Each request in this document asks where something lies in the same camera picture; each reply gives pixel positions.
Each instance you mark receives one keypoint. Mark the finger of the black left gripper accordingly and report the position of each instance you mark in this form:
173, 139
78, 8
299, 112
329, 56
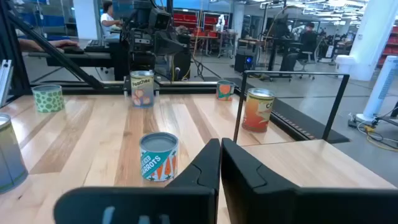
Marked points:
164, 45
182, 46

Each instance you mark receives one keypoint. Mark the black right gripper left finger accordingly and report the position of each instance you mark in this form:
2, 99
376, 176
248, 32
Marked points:
155, 205

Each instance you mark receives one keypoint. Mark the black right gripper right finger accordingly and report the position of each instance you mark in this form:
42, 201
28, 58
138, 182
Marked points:
280, 205

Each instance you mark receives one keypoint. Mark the clear glass cup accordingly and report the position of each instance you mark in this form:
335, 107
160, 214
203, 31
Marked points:
158, 158

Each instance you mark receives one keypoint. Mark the peaches can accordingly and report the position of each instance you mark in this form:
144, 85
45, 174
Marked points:
142, 90

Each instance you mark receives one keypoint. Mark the teal baked beans can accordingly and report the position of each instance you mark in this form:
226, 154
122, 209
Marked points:
224, 91

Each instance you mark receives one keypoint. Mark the glass cup with orange liquid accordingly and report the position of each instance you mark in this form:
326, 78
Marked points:
258, 112

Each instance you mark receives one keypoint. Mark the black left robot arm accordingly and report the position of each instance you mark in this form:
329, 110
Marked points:
141, 62

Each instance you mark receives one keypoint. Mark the person's forearm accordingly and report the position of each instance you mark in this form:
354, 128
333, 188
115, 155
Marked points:
31, 45

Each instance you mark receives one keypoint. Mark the rack of red bins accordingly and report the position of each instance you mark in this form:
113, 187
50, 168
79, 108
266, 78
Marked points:
186, 19
391, 46

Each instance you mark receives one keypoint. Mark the person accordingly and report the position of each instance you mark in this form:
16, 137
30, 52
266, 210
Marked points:
306, 40
107, 23

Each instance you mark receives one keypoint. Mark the black keyboard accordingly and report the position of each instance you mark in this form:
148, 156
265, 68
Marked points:
96, 46

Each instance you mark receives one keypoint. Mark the white robot figure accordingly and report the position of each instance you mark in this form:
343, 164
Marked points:
221, 22

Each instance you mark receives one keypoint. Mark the black computer tower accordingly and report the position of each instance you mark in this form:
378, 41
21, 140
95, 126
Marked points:
244, 63

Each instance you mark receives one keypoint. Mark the black computer mouse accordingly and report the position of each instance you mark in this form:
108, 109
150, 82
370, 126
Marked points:
74, 49

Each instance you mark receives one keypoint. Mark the person's hand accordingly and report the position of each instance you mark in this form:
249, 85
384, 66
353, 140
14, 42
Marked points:
63, 43

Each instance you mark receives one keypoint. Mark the green polka dot can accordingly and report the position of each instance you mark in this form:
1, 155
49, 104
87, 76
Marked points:
48, 101

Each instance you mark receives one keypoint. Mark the silver aluminium extrusion bar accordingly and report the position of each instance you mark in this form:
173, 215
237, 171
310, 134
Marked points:
5, 81

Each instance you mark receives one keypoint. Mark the white tower fan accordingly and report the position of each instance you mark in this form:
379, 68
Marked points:
381, 90

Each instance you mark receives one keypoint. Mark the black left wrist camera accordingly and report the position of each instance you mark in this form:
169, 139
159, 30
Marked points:
160, 19

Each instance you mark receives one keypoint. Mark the black aluminium rig frame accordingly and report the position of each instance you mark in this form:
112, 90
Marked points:
62, 57

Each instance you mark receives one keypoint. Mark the black metal shelf frame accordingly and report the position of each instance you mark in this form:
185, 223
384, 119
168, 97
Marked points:
295, 73

